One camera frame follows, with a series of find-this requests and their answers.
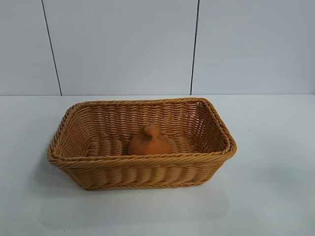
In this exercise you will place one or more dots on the woven wicker rectangular basket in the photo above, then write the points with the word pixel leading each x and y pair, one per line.
pixel 147 172

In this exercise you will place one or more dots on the orange-brown bread bun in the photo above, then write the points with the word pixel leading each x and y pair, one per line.
pixel 147 145

